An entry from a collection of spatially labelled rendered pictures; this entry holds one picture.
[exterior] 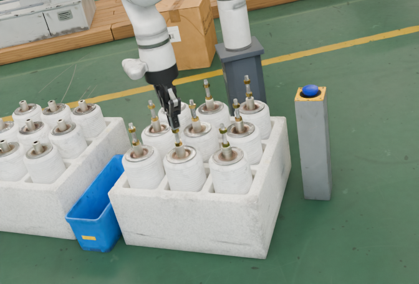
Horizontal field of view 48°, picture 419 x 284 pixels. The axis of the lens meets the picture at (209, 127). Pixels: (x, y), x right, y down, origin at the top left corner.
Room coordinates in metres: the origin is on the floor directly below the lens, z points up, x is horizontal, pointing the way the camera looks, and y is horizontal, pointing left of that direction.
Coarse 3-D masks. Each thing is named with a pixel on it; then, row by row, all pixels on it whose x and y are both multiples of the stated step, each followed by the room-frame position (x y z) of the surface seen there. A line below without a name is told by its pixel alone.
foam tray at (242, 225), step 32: (288, 160) 1.15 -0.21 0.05; (128, 192) 0.97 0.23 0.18; (160, 192) 0.94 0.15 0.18; (192, 192) 0.91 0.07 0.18; (256, 192) 0.86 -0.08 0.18; (128, 224) 0.97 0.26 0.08; (160, 224) 0.93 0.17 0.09; (192, 224) 0.90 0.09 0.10; (224, 224) 0.86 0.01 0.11; (256, 224) 0.83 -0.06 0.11; (256, 256) 0.84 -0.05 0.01
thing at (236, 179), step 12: (216, 168) 0.90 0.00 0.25; (228, 168) 0.88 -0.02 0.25; (240, 168) 0.89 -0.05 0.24; (216, 180) 0.90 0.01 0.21; (228, 180) 0.88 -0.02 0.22; (240, 180) 0.88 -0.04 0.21; (252, 180) 0.91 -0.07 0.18; (216, 192) 0.91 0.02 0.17; (228, 192) 0.88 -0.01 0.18; (240, 192) 0.88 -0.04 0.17
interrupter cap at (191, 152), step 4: (188, 148) 0.99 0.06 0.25; (192, 148) 0.99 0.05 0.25; (168, 152) 0.99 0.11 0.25; (172, 152) 0.99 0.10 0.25; (188, 152) 0.98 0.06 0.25; (192, 152) 0.97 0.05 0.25; (168, 156) 0.98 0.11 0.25; (172, 156) 0.97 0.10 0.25; (176, 156) 0.97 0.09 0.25; (184, 156) 0.97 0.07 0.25; (188, 156) 0.96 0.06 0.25; (192, 156) 0.95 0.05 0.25; (168, 160) 0.96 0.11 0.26; (172, 160) 0.96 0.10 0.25; (176, 160) 0.95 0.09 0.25; (180, 160) 0.95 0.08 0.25; (184, 160) 0.95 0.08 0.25; (188, 160) 0.94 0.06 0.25
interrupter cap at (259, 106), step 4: (256, 100) 1.17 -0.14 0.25; (240, 104) 1.17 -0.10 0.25; (244, 104) 1.17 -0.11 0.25; (256, 104) 1.15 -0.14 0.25; (260, 104) 1.15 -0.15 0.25; (240, 108) 1.15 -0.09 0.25; (244, 108) 1.15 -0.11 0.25; (256, 108) 1.13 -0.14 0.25; (260, 108) 1.12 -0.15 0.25; (240, 112) 1.13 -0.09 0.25; (244, 112) 1.12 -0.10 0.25; (248, 112) 1.12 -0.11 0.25; (252, 112) 1.11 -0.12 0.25; (256, 112) 1.11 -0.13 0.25
